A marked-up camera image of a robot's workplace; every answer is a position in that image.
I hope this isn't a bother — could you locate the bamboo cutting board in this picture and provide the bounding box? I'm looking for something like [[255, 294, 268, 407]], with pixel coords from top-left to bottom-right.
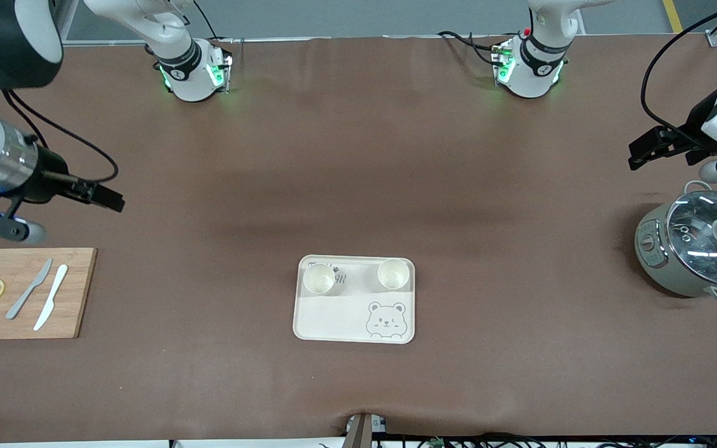
[[0, 248, 97, 340]]

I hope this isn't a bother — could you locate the grey-green electric cooker pot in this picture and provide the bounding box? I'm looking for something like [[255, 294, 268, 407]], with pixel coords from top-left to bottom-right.
[[635, 180, 717, 304]]

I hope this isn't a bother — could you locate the cream tray with bear print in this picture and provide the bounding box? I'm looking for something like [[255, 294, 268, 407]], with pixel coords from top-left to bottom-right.
[[292, 254, 416, 345]]

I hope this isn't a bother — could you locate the thin black base cable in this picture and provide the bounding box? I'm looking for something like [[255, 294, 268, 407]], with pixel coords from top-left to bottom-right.
[[192, 0, 218, 40]]

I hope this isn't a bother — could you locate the metal mount bracket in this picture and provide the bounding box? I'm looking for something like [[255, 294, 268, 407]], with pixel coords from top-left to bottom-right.
[[343, 413, 389, 448]]

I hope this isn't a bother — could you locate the white plastic knife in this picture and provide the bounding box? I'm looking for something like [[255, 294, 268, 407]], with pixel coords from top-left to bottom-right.
[[34, 264, 69, 332]]

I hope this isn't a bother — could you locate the white plastic cup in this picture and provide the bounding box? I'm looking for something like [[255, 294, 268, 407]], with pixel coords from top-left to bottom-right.
[[377, 258, 411, 291], [302, 263, 336, 296]]

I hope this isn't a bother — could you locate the grey plastic knife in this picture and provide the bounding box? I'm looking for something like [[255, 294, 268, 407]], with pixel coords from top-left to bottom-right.
[[6, 258, 54, 320]]

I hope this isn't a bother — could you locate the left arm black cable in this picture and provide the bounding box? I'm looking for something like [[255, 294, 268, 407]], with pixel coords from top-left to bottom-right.
[[640, 0, 717, 128]]

